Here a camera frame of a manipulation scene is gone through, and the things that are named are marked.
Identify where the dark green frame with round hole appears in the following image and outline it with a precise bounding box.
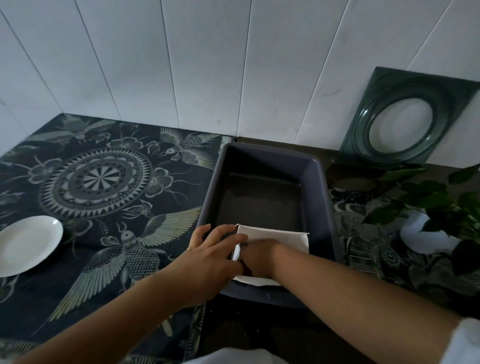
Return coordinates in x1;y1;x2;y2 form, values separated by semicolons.
338;67;480;168

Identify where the white sleeve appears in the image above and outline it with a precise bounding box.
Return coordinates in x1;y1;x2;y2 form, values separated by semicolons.
442;317;480;364

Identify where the white plant pot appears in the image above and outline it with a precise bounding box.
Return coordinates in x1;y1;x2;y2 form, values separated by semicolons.
398;213;463;256

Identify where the person's left forearm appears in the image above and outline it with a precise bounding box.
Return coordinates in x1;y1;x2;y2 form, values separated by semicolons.
13;262;196;364

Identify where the person's right forearm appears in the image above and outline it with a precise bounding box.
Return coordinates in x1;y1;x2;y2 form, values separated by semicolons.
271;243;464;364

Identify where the white oval plate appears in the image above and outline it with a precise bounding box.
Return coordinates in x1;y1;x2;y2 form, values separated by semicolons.
0;215;64;278

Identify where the person's right hand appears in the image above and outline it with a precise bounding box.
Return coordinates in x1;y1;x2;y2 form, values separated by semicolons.
239;240;286;280

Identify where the white shirt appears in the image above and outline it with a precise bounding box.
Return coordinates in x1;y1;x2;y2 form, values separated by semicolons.
183;347;302;364

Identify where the person's left hand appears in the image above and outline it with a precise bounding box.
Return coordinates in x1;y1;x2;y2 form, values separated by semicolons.
164;224;249;310

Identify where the dark patterned tablecloth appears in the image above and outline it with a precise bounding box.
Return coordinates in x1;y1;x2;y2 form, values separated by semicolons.
0;113;234;364
328;184;480;304

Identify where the grey-purple plastic tray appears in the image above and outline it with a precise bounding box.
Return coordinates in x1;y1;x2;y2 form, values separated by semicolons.
196;142;343;310

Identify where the green leafy plant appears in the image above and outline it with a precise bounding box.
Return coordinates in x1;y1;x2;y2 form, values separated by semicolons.
362;163;480;280

